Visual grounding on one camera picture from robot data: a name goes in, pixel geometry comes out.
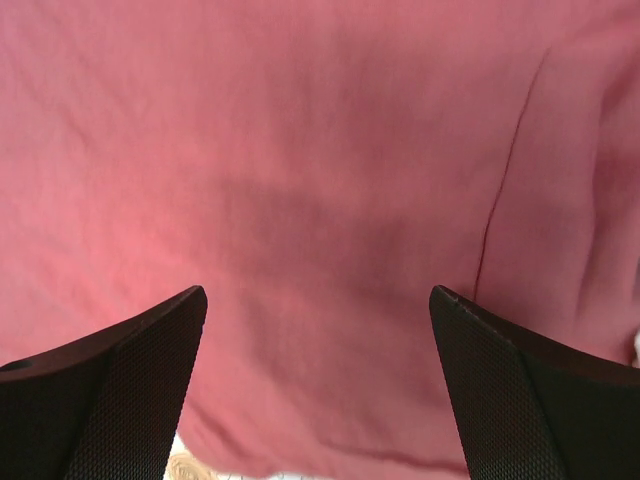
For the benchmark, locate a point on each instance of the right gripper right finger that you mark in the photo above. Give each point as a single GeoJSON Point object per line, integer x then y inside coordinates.
{"type": "Point", "coordinates": [529, 408]}

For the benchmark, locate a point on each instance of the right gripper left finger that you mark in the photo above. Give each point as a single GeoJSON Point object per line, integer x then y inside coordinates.
{"type": "Point", "coordinates": [105, 406]}

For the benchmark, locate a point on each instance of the dusty pink t shirt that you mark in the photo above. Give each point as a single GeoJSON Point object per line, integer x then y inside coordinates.
{"type": "Point", "coordinates": [318, 167]}

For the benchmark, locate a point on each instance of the floral patterned table mat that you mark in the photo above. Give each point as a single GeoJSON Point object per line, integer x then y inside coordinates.
{"type": "Point", "coordinates": [182, 464]}

